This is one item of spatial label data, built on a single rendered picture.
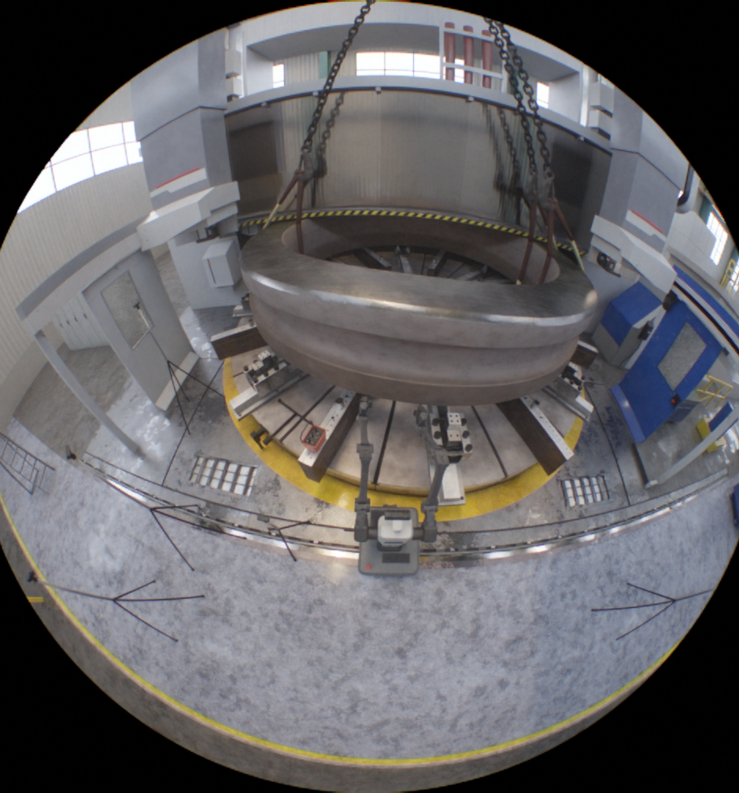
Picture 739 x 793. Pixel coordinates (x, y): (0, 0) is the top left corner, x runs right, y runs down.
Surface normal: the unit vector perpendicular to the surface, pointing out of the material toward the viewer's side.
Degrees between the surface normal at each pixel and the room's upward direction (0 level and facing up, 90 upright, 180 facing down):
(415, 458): 0
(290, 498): 0
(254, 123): 90
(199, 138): 90
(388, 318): 90
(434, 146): 90
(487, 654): 0
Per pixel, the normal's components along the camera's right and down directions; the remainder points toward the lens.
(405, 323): -0.22, 0.75
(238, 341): 0.37, 0.71
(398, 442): 0.00, -0.65
